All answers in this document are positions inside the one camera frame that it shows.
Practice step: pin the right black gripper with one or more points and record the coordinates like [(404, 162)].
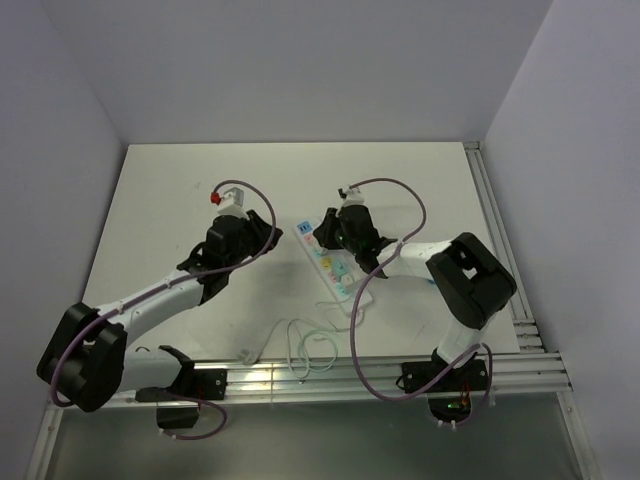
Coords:
[(326, 232)]

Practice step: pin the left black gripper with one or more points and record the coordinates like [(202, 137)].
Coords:
[(262, 232)]

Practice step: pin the teal charger plug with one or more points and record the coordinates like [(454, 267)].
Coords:
[(335, 275)]

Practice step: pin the white colourful power strip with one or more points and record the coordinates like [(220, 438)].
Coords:
[(303, 232)]

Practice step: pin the white charger block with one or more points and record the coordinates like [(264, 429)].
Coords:
[(346, 284)]

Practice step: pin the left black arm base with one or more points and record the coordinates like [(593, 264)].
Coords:
[(181, 405)]

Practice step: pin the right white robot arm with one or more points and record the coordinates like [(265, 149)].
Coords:
[(474, 285)]

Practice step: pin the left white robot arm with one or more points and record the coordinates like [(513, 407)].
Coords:
[(88, 359)]

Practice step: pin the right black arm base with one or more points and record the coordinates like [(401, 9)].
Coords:
[(449, 400)]

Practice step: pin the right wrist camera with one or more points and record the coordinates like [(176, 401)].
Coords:
[(350, 196)]

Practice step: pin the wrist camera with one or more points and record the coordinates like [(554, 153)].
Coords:
[(350, 196), (231, 203)]

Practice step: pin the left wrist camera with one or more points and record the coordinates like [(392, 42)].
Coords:
[(231, 203)]

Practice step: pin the aluminium frame rail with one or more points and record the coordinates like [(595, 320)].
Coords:
[(304, 402)]

